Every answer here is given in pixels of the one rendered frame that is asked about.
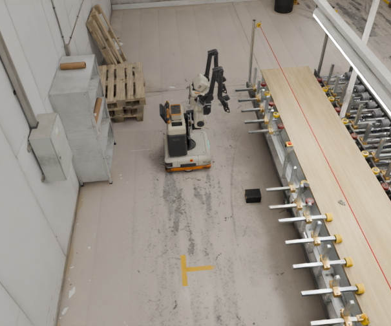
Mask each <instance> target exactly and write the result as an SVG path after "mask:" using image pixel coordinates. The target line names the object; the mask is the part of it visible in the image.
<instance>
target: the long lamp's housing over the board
mask: <svg viewBox="0 0 391 326"><path fill-rule="evenodd" d="M313 16H315V17H316V18H317V19H318V20H319V22H320V23H321V25H322V26H323V27H324V28H325V29H326V31H327V32H328V33H329V35H330V36H331V37H332V38H333V40H334V41H335V42H336V44H337V45H338V46H339V47H340V49H341V50H342V51H343V52H344V54H345V55H346V57H347V58H348V59H349V60H350V61H351V62H352V64H353V65H354V67H355V68H356V69H357V70H358V72H359V73H360V74H361V76H362V77H363V78H364V79H365V81H366V82H367V83H368V84H369V86H370V87H371V88H372V90H373V91H374V92H375V93H376V95H377V96H378V97H379V99H380V100H381V101H382V102H383V103H384V105H385V106H386V108H387V109H388V110H389V111H390V113H391V93H390V92H389V91H388V89H387V88H386V87H385V86H384V85H383V84H382V82H381V81H380V80H379V78H378V77H377V76H376V75H375V74H374V73H373V72H372V70H371V69H369V66H368V65H367V64H366V63H365V62H364V61H363V59H362V58H361V57H360V56H359V55H358V53H356V51H355V50H354V49H353V47H352V46H351V45H350V44H349V42H347V40H346V39H345V38H344V37H343V35H342V34H341V33H340V32H339V31H338V30H337V28H336V27H335V26H334V25H333V23H332V22H331V21H329V19H328V18H327V16H326V15H325V14H324V12H323V11H322V10H321V9H320V8H316V9H315V10H314V11H313Z"/></svg>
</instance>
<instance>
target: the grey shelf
mask: <svg viewBox="0 0 391 326"><path fill-rule="evenodd" d="M81 61H85V63H86V68H84V69H67V70H61V68H60V63H72V62H81ZM60 63H59V66H58V69H57V71H56V75H55V77H54V81H53V83H52V86H51V89H50V92H49V94H48V95H49V98H50V101H51V103H52V106H53V109H54V112H55V113H58V115H59V118H60V120H61V123H62V126H63V129H64V132H65V134H66V137H67V140H68V143H69V146H70V149H71V151H72V162H73V165H74V168H75V170H76V173H77V176H78V178H79V182H80V184H81V187H82V186H84V184H83V182H94V181H103V180H109V184H112V179H111V164H112V156H113V149H114V145H116V141H115V137H114V133H113V130H112V124H111V119H110V116H109V111H108V108H107V102H106V99H105V95H104V92H103V86H102V83H101V78H100V73H99V70H98V64H97V61H96V56H95V54H91V55H82V56H63V57H61V60H60ZM94 65H95V66H94ZM95 68H96V69H95ZM96 73H97V74H96ZM100 89H101V90H100ZM84 94H85V95H84ZM97 98H101V99H102V101H101V107H100V112H99V116H98V121H97V124H96V120H95V117H94V106H95V103H96V99H97ZM104 105H105V106H104ZM105 111H106V112H105ZM106 113H107V114H106ZM92 124H93V125H92ZM93 126H94V127H93ZM109 126H110V127H109ZM111 135H112V136H111ZM96 138H97V139H96ZM82 181H83V182H82Z"/></svg>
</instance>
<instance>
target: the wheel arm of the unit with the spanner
mask: <svg viewBox="0 0 391 326"><path fill-rule="evenodd" d="M301 204H302V207H306V206H307V204H306V203H301ZM296 207H297V205H296V204H285V205H277V206H270V207H269V210H278V209H286V208H296Z"/></svg>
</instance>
